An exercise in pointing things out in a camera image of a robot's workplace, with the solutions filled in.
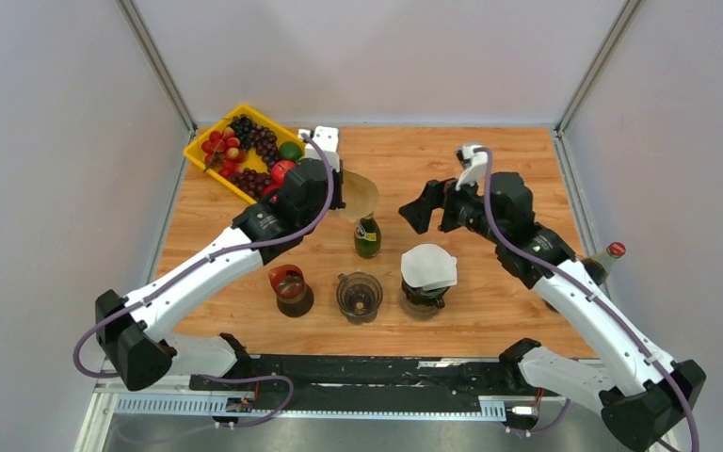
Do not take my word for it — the clear glass server jug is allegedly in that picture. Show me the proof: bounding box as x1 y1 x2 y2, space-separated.
398 293 443 321

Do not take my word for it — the green lime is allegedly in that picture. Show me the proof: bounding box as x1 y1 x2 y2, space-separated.
279 141 303 162

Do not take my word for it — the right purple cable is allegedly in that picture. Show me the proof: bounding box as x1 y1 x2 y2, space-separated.
477 147 702 452

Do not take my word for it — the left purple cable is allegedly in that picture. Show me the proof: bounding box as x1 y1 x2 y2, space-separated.
72 133 338 431

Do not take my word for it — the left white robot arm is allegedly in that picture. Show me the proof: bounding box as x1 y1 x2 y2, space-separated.
95 158 340 391

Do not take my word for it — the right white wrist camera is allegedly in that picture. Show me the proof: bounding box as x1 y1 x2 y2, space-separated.
455 143 490 191

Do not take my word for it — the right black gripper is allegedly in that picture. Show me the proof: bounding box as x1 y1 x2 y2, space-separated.
396 169 504 246

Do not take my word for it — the small red fruits cluster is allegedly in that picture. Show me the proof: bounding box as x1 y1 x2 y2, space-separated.
201 126 247 179

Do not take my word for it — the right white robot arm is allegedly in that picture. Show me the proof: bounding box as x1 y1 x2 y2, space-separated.
398 172 706 451

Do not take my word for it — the red apple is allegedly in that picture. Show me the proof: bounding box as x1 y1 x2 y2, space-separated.
261 184 281 202
269 159 297 185

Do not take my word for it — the dark purple grape bunch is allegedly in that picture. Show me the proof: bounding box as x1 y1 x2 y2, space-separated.
230 115 281 201

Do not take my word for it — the red apple front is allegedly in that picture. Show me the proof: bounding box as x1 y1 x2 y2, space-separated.
261 184 281 202

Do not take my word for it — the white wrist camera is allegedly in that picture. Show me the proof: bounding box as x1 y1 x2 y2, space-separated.
455 143 490 191
297 126 342 172

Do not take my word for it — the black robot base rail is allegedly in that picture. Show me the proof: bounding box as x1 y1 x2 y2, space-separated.
188 354 545 430

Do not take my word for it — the red apple middle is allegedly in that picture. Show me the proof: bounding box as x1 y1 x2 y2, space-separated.
269 159 297 185

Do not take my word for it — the dark olive coffee dripper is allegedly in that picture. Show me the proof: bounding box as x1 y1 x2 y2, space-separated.
401 280 450 311

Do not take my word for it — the brown paper coffee filter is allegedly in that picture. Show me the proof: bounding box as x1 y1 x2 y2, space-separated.
336 169 379 221

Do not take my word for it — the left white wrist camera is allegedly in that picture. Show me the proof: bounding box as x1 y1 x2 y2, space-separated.
297 126 342 172

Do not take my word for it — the green glass Perrier bottle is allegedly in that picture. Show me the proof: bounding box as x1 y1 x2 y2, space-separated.
354 213 382 259

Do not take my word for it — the purple cable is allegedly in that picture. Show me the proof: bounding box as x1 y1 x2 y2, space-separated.
477 147 702 452
72 133 338 431

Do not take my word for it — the red capped soda bottle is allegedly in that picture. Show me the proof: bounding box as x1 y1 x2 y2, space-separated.
581 241 626 286

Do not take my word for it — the white paper coffee filter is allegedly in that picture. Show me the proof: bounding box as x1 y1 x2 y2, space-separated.
400 243 458 291

